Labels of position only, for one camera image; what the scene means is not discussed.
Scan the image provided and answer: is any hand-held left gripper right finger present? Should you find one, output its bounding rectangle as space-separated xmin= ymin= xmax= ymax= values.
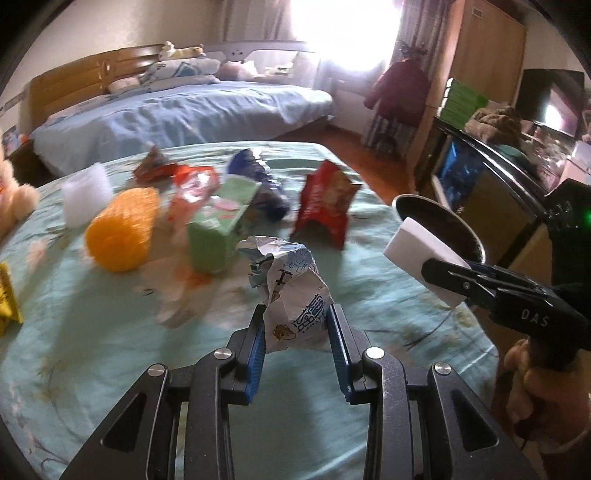
xmin=325 ymin=304 xmax=541 ymax=480

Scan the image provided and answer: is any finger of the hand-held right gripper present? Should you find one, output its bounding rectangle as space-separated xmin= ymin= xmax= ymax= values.
xmin=466 ymin=261 xmax=551 ymax=291
xmin=422 ymin=257 xmax=499 ymax=308

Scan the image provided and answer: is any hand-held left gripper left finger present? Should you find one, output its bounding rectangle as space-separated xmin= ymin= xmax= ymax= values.
xmin=60 ymin=305 xmax=269 ymax=480

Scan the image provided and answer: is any white foam block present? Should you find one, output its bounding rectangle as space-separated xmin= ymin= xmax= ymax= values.
xmin=383 ymin=218 xmax=472 ymax=309

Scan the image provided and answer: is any black round bin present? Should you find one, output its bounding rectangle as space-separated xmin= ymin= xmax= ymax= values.
xmin=392 ymin=194 xmax=488 ymax=278

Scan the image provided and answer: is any white printed wrapper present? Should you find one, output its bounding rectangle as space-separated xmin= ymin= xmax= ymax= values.
xmin=236 ymin=235 xmax=335 ymax=354

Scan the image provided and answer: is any green carton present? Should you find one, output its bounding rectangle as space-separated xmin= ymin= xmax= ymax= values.
xmin=187 ymin=178 xmax=262 ymax=275

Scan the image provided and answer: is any red snack bag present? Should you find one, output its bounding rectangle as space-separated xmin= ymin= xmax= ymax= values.
xmin=290 ymin=159 xmax=363 ymax=250

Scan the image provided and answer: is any blue snack bag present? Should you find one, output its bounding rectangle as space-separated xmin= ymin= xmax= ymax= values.
xmin=227 ymin=148 xmax=289 ymax=222

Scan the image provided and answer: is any orange and white wrapper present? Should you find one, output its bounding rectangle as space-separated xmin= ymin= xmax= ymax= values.
xmin=166 ymin=164 xmax=221 ymax=222

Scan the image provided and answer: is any small red snack wrapper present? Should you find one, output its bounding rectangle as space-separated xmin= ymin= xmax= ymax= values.
xmin=134 ymin=145 xmax=178 ymax=185

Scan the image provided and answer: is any person's right hand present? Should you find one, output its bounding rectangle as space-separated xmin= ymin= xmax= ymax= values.
xmin=503 ymin=339 xmax=591 ymax=444

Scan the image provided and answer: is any black glass cabinet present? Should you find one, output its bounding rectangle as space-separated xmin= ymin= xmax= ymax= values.
xmin=416 ymin=115 xmax=555 ymax=278

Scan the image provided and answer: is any green floral sheet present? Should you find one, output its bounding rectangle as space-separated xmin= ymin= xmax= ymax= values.
xmin=0 ymin=141 xmax=499 ymax=480

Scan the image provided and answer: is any brown plush cloth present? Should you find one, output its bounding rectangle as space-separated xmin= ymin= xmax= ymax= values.
xmin=464 ymin=106 xmax=522 ymax=148

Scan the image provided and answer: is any stack of green boxes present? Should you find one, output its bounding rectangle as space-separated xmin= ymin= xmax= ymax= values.
xmin=441 ymin=78 xmax=489 ymax=125

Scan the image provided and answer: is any black television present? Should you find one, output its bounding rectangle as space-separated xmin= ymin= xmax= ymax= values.
xmin=519 ymin=69 xmax=586 ymax=139

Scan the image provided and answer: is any dark red coat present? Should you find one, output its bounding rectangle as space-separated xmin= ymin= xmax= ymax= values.
xmin=364 ymin=58 xmax=432 ymax=125

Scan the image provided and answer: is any wooden wardrobe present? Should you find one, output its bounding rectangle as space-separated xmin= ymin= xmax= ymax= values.
xmin=416 ymin=0 xmax=529 ymax=121

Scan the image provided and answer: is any bed with blue sheet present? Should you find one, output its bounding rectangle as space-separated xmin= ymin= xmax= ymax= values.
xmin=30 ymin=76 xmax=334 ymax=176

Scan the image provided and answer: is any yellow packet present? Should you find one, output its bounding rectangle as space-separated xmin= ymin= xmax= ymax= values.
xmin=0 ymin=262 xmax=25 ymax=337

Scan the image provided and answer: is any patterned curtain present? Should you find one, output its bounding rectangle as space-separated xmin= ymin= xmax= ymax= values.
xmin=397 ymin=0 xmax=462 ymax=65

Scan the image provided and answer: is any pink plush toy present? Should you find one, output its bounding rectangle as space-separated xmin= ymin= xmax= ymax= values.
xmin=217 ymin=60 xmax=259 ymax=81

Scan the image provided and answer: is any cream teddy bear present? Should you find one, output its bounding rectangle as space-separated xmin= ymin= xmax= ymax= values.
xmin=0 ymin=148 xmax=40 ymax=236

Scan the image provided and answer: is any grey crib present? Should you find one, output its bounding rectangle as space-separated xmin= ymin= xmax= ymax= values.
xmin=203 ymin=39 xmax=319 ymax=88

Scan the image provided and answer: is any pale flat pillow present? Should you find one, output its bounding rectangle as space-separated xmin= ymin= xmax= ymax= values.
xmin=107 ymin=76 xmax=144 ymax=93

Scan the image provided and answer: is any plush toy on headboard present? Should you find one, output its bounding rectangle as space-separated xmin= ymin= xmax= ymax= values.
xmin=157 ymin=41 xmax=206 ymax=61

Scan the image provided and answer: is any wooden headboard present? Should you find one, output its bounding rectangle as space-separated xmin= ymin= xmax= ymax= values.
xmin=28 ymin=45 xmax=169 ymax=134

